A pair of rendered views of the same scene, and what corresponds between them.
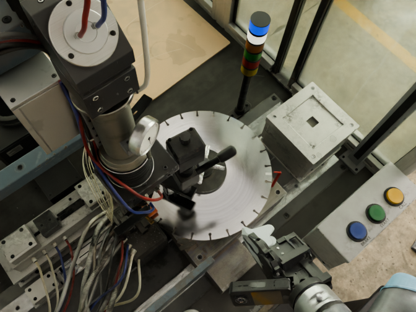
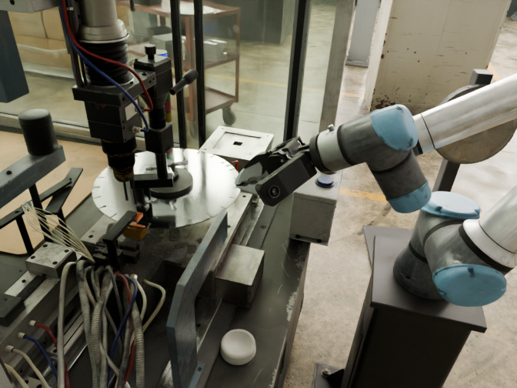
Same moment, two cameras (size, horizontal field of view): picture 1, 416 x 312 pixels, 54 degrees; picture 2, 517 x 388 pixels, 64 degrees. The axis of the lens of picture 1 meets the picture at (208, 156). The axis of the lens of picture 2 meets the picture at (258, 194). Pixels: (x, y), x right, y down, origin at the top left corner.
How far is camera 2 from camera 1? 0.63 m
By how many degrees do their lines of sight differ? 37
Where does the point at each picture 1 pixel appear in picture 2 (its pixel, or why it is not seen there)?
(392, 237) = (358, 292)
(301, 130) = (233, 149)
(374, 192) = not seen: hidden behind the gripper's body
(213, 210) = (198, 199)
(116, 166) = (104, 30)
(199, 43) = (101, 159)
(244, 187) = (214, 178)
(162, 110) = (92, 209)
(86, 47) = not seen: outside the picture
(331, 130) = (255, 143)
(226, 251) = (230, 256)
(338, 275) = (341, 346)
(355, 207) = not seen: hidden behind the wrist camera
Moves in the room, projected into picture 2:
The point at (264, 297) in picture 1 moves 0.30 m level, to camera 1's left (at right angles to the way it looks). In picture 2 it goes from (291, 176) to (117, 223)
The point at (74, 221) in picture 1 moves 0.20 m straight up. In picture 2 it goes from (41, 296) to (9, 210)
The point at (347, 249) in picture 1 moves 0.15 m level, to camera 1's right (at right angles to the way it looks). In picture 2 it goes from (328, 193) to (373, 179)
